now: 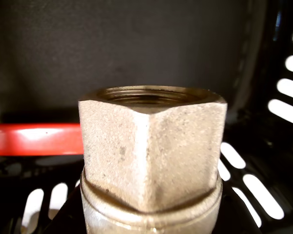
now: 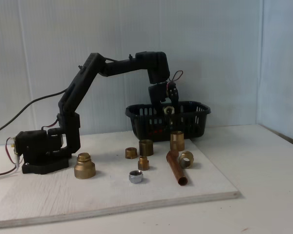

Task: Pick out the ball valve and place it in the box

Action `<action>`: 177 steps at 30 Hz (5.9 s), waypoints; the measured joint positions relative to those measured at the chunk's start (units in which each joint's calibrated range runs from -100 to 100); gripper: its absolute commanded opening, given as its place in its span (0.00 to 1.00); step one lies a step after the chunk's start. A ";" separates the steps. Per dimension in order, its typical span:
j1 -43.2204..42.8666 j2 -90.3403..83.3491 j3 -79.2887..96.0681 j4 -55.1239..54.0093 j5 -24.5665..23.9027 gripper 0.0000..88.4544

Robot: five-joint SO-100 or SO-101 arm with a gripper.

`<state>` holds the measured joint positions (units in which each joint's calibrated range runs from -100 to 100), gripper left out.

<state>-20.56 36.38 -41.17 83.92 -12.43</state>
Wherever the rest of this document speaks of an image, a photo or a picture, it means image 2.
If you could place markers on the brass hex plug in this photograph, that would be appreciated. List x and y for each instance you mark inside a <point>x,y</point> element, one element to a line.
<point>131,153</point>

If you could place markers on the brass sleeve coupling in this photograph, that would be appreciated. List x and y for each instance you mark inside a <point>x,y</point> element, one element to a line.
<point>146,148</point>

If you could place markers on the chrome cap nut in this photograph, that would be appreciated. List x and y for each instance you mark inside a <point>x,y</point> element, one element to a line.
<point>136,178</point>

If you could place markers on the large brass reducer fitting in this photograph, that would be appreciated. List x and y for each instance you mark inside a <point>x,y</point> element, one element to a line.
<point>85,169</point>

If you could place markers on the black plastic slotted basket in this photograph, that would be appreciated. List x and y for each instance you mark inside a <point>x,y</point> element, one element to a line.
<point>185,131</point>

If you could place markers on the white plywood board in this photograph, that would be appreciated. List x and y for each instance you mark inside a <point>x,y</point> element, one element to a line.
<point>112,200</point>

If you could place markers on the small brass hex fitting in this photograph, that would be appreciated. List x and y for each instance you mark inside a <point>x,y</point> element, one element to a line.
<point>143,163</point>

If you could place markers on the tall brass threaded nipple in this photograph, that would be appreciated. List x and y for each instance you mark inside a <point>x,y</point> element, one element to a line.
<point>177,141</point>

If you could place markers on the copper pipe piece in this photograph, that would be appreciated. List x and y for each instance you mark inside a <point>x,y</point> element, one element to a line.
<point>175,168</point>

